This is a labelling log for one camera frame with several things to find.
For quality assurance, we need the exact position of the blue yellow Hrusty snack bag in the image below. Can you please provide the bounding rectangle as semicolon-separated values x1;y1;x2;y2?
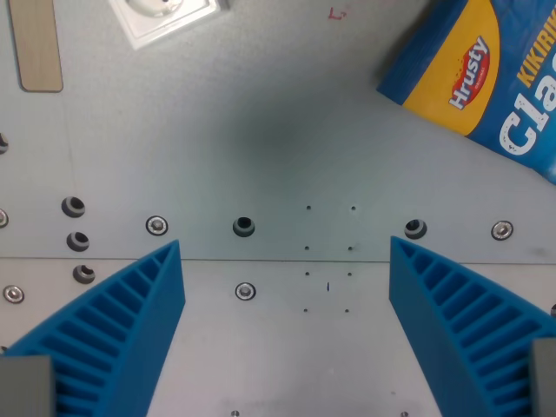
375;0;556;186

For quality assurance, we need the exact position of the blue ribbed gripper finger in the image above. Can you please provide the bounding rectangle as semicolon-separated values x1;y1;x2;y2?
388;235;556;417
0;239;187;417

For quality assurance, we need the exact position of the light wooden flat stick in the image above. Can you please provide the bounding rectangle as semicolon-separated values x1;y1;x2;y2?
7;0;64;93

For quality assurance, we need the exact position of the white electrical wall socket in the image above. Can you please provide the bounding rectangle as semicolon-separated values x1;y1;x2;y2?
108;0;232;50

